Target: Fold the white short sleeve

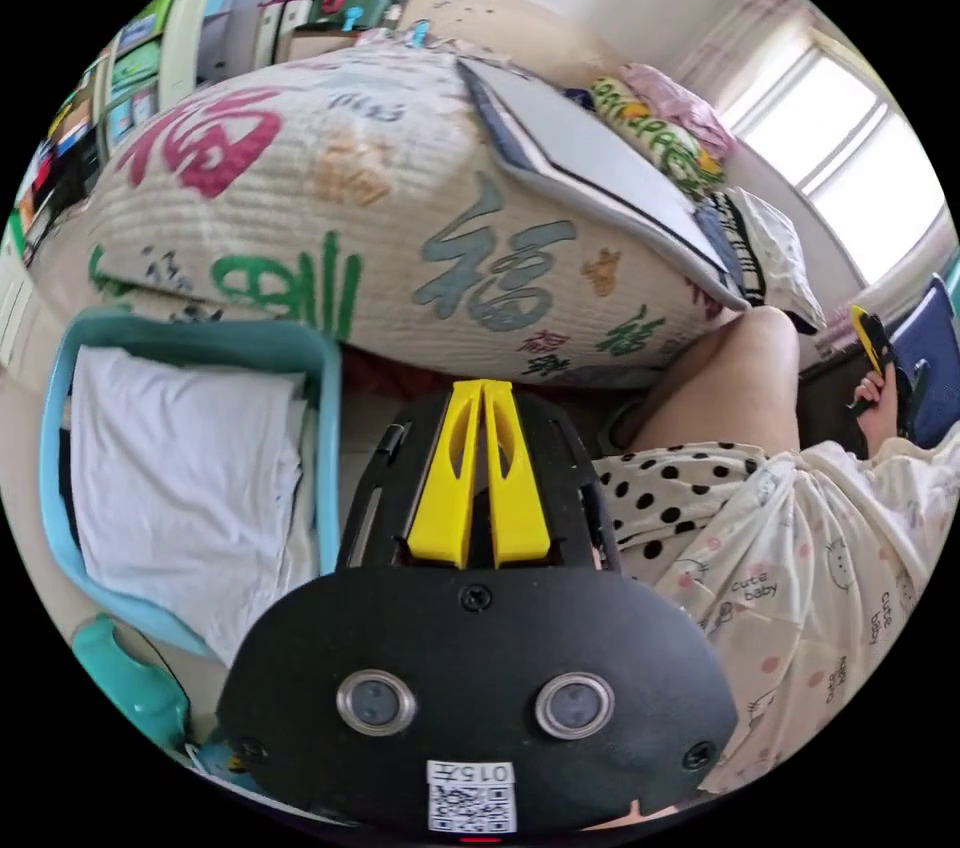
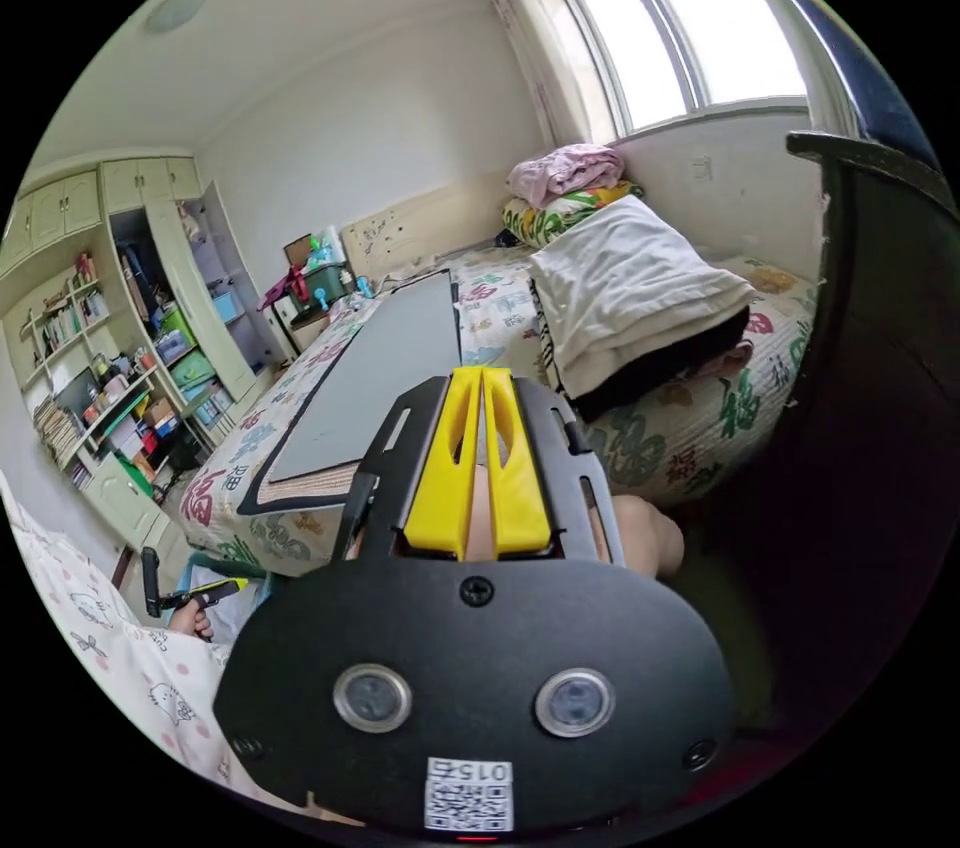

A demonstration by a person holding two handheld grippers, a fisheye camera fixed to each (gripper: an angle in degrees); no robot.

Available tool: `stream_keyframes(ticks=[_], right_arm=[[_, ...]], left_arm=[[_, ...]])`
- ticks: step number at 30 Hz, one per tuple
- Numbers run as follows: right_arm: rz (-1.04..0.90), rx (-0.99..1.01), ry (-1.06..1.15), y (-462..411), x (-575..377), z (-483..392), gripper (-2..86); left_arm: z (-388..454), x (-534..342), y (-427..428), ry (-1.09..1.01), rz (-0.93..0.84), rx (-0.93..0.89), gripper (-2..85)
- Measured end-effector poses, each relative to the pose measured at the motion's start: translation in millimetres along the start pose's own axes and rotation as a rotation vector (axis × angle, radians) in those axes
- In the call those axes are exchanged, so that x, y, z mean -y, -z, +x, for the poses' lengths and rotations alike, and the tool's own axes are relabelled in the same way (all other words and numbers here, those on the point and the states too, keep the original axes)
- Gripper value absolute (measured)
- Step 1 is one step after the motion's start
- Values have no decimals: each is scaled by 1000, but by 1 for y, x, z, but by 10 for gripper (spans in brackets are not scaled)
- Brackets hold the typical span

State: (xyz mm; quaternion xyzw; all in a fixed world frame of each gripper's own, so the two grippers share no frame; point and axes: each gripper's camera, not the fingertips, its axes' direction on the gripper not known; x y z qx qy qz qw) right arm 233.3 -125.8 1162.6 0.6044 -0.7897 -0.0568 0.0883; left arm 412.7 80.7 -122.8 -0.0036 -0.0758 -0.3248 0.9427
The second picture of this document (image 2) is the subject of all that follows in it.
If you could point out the pink rolled blanket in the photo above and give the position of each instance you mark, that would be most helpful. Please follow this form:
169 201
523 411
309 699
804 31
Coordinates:
570 171

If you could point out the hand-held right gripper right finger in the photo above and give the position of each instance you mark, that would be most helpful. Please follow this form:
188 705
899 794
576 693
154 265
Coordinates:
517 480

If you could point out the grey flat board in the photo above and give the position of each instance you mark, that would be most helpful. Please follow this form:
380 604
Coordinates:
375 383

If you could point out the floral folded quilt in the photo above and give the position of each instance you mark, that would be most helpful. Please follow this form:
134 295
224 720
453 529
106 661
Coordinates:
555 214

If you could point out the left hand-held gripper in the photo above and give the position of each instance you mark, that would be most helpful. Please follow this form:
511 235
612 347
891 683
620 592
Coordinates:
186 600

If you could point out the pile of clothes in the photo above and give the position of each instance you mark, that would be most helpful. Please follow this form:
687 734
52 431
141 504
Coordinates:
630 278

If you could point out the bed with printed quilt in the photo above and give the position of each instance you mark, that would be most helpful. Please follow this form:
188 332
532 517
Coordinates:
675 443

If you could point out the person's right hand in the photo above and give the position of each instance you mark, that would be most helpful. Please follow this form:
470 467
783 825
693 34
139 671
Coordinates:
649 533

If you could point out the person's body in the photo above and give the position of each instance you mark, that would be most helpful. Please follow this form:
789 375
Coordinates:
90 630

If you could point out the nightstand with green box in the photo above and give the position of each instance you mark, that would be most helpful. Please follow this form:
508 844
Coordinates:
315 282

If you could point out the window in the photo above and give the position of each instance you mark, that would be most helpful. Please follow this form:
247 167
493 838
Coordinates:
675 15

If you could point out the round ceiling lamp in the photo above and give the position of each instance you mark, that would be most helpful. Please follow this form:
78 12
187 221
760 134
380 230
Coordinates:
176 8

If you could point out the person's left hand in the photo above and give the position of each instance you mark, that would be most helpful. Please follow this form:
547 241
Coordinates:
187 627

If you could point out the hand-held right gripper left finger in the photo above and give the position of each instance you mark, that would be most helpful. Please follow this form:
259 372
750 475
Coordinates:
442 473

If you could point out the green cupboard with shelves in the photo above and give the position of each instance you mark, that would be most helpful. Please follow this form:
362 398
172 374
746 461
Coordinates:
142 308

